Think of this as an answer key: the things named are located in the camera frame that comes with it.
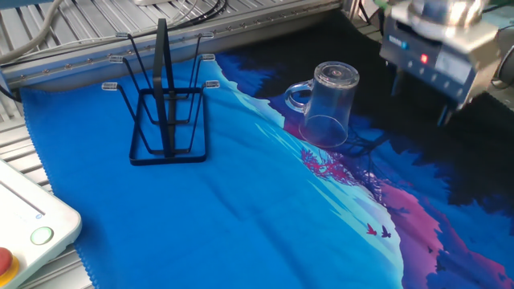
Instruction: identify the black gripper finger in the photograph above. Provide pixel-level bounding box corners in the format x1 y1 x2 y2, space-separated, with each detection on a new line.
390 66 406 98
436 100 458 128

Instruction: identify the black wire cup rack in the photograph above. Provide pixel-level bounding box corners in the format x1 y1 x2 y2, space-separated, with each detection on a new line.
101 18 221 167

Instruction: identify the clear plastic cup with handle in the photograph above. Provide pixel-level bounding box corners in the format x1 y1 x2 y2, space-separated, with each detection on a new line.
284 60 361 149

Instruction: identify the aluminium table edge rail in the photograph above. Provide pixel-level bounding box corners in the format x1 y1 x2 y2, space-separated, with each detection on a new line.
0 0 346 92

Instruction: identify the blue landscape print cloth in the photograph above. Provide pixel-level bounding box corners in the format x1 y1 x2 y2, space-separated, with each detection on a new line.
19 10 514 289

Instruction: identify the grey Schunk gripper body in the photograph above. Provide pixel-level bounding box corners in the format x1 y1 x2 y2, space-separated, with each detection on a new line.
379 2 503 110

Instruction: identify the white teach pendant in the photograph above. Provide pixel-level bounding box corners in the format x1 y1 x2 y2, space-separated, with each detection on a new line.
0 158 84 289

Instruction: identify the thick grey cable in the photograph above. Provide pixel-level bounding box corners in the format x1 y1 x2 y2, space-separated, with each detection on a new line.
0 0 65 65

